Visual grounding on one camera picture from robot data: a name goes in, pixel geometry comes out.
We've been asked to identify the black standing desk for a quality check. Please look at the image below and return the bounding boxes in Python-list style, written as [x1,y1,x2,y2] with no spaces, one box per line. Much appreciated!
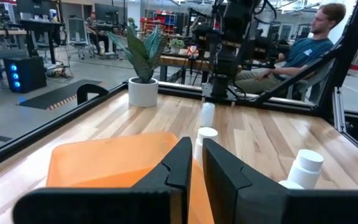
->
[19,19,65,65]

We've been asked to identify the black computer tower blue lights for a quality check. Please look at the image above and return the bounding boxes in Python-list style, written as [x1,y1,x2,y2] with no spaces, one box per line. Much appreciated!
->
[3,56,47,93]

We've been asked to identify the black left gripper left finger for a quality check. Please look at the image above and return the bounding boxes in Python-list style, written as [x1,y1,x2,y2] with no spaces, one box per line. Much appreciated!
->
[12,136,193,224]

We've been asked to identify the aluminium rail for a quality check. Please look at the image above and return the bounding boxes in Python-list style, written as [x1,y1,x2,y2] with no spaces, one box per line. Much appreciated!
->
[333,86,347,133]

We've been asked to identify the black frame clamp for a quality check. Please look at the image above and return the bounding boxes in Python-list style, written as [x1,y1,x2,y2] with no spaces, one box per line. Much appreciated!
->
[76,83,110,106]

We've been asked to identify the black mat with hazard stripe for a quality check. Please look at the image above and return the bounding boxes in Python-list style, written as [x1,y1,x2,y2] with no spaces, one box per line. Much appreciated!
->
[17,78,106,111]

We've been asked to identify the white round plant pot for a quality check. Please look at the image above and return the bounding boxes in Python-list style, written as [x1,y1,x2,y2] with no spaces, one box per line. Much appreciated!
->
[127,77,159,108]

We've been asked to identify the white bottle cap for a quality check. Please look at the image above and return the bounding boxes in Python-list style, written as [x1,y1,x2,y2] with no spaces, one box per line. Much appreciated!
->
[287,149,324,190]

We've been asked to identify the white pill bottle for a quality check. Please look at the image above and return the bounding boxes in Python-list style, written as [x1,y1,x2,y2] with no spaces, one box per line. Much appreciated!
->
[193,126,219,169]
[200,102,216,128]
[278,180,305,190]

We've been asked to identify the green snake plant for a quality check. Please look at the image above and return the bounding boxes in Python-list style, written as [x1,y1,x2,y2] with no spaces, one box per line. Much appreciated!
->
[106,24,169,84]

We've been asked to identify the wooden workbench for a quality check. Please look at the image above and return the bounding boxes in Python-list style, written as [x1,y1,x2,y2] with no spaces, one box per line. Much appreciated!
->
[159,48,213,84]

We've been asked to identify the person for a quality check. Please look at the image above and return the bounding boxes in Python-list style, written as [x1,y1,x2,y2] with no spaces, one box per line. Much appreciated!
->
[234,2,347,96]
[84,11,110,55]

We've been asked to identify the orange plastic basket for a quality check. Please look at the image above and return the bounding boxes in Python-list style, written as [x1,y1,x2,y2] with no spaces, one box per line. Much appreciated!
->
[45,131,216,224]

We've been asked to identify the red storage shelving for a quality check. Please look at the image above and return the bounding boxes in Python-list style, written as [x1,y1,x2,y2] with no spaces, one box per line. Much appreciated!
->
[140,11,178,35]

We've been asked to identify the white mesh office chair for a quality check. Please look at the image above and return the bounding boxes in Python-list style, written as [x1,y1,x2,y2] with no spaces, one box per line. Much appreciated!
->
[67,17,90,60]

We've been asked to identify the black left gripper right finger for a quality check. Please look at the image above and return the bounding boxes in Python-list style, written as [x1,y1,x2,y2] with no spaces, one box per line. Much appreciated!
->
[202,138,358,224]

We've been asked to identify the black metal table frame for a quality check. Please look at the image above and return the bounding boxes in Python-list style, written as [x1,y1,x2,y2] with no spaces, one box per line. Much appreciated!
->
[0,0,358,175]

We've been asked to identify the grey office chair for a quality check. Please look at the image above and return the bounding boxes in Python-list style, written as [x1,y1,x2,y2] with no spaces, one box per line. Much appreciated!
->
[286,58,336,104]

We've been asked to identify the black computer monitor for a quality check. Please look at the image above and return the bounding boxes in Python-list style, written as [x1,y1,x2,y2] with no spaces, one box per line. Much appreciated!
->
[94,2,120,24]
[16,0,54,16]

